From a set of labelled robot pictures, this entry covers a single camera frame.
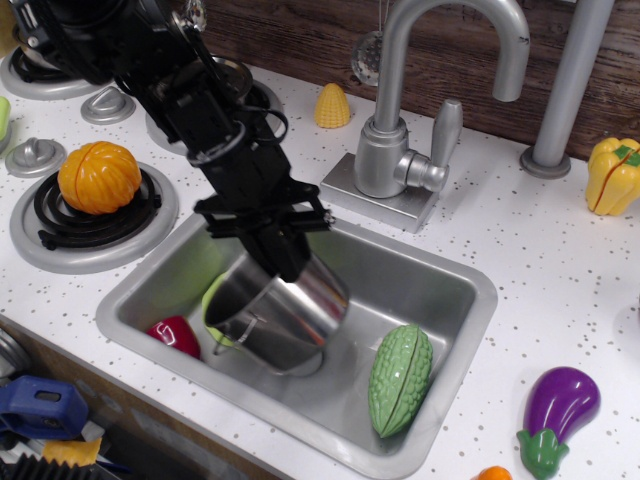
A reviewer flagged grey metal sink basin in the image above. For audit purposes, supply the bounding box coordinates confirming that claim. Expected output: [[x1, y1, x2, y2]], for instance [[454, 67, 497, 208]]
[[96, 216, 497, 479]]

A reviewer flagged hanging clear utensil left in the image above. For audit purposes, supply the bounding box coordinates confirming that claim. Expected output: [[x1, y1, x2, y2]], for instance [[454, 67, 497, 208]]
[[183, 0, 207, 32]]

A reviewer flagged grey vertical pole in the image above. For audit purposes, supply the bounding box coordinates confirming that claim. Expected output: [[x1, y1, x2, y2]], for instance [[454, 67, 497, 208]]
[[520, 0, 614, 179]]

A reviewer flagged yellow cloth piece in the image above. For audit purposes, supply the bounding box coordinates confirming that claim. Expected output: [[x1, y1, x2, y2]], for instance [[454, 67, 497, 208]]
[[42, 438, 102, 467]]

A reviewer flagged grey stove knob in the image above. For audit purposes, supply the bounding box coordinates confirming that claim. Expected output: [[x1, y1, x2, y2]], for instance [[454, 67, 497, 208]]
[[5, 137, 67, 178], [80, 86, 136, 125]]

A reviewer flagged light green object left edge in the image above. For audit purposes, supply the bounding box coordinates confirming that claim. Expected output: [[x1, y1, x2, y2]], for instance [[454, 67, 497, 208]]
[[0, 96, 12, 153]]

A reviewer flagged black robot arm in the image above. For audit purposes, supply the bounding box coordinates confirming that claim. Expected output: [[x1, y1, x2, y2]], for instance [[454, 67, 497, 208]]
[[11, 1, 330, 282]]

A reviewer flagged stainless steel pot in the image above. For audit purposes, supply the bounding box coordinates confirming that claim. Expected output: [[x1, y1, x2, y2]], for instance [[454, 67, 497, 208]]
[[223, 254, 349, 374]]

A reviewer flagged lidded steel pot middle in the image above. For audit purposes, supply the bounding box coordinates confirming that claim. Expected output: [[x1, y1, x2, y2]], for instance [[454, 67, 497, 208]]
[[212, 55, 253, 104]]

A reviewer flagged blue clamp tool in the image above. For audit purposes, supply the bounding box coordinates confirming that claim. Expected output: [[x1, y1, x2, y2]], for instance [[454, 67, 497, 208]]
[[1, 375, 89, 440]]

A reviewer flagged light green plastic plate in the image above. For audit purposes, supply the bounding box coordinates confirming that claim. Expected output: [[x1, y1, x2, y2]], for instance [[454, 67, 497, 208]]
[[201, 273, 236, 349]]

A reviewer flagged hanging clear strainer spoon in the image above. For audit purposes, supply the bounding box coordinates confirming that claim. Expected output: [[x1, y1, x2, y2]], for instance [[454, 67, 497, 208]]
[[351, 1, 390, 87]]

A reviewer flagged front stove burner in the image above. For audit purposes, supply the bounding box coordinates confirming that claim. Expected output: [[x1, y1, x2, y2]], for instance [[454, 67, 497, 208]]
[[9, 164, 179, 274]]

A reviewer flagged grey stove knob lower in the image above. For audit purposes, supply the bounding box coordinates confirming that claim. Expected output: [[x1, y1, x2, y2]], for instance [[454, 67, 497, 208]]
[[5, 137, 67, 178]]

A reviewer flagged lidded steel pot back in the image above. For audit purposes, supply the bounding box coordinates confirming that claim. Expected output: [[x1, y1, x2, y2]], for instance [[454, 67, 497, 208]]
[[12, 26, 60, 72]]

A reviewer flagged grey stove knob upper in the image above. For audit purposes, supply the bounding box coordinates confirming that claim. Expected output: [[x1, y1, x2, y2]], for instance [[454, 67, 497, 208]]
[[80, 86, 136, 125]]

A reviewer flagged orange toy fruit bottom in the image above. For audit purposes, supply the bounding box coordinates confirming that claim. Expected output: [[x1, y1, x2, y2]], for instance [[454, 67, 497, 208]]
[[473, 465, 513, 480]]

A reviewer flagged green toy bitter gourd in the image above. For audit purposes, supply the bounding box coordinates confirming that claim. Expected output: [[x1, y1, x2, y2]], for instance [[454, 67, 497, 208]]
[[368, 325, 433, 438]]

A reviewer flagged silver toy faucet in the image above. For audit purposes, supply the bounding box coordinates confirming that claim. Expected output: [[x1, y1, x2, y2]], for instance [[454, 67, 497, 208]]
[[319, 0, 531, 235]]

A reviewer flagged yellow toy corn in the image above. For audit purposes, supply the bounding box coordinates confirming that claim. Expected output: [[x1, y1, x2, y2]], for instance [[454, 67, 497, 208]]
[[314, 83, 351, 129]]

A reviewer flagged red toy pepper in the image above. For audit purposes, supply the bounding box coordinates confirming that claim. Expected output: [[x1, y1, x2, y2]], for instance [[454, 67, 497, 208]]
[[146, 315, 201, 359]]

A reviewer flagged back stove burner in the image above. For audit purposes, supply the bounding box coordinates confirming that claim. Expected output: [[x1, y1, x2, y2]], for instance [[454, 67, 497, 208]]
[[1, 54, 107, 101]]

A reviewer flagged purple toy eggplant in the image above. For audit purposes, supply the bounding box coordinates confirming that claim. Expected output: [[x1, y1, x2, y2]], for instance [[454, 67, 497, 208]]
[[516, 367, 601, 479]]

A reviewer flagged orange toy pumpkin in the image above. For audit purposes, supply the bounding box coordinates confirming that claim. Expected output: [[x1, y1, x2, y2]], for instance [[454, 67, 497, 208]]
[[57, 141, 142, 215]]

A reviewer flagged lidded steel pot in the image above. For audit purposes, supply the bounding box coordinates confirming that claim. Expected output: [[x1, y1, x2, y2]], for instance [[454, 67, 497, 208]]
[[212, 55, 253, 104], [12, 26, 60, 72]]

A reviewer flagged yellow toy bell pepper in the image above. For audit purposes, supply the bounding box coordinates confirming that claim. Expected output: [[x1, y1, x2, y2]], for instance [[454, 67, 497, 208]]
[[585, 137, 639, 216]]

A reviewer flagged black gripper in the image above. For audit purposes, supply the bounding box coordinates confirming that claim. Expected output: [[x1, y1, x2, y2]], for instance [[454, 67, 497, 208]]
[[187, 134, 332, 283]]

